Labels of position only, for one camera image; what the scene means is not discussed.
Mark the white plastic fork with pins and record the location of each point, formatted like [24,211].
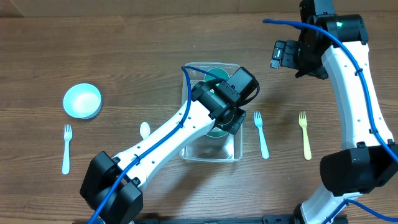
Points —
[68,134]

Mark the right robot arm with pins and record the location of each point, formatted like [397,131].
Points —
[335,47]

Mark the white plastic spoon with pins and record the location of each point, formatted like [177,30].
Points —
[144,130]

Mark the light blue plastic fork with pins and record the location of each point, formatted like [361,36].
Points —
[263,145]

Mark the yellow plastic fork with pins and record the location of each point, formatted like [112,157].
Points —
[306,145]

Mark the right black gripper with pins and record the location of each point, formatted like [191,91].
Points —
[288,49]

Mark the teal top cup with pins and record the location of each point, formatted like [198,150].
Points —
[219,72]

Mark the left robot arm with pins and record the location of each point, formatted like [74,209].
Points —
[113,186]

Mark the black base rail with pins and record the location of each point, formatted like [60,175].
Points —
[266,219]

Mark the light blue bowl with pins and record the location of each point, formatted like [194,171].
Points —
[82,101]

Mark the teal bowl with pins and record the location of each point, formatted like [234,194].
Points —
[217,133]

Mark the clear plastic container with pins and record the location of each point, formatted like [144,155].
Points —
[206,149]

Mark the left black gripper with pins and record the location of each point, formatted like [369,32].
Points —
[235,121]

